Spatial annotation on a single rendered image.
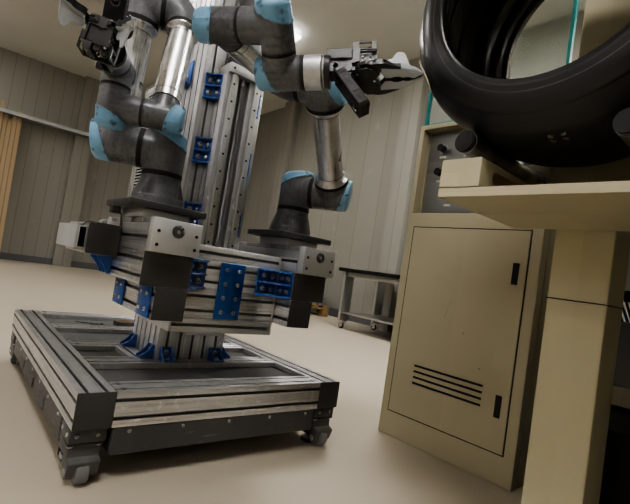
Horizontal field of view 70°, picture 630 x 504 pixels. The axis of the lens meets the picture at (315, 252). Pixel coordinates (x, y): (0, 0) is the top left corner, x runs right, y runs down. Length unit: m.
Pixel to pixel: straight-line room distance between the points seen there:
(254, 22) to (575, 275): 0.91
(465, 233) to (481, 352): 0.43
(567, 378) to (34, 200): 9.36
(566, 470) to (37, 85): 9.82
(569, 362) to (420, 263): 0.80
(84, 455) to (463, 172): 1.09
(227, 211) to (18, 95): 8.62
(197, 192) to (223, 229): 0.15
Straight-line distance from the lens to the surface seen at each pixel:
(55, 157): 9.96
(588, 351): 1.21
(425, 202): 1.96
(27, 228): 9.83
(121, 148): 1.42
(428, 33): 1.10
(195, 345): 1.68
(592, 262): 1.22
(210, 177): 1.58
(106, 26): 1.19
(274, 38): 1.03
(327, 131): 1.45
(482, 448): 1.75
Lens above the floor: 0.59
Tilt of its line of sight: 3 degrees up
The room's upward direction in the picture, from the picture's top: 9 degrees clockwise
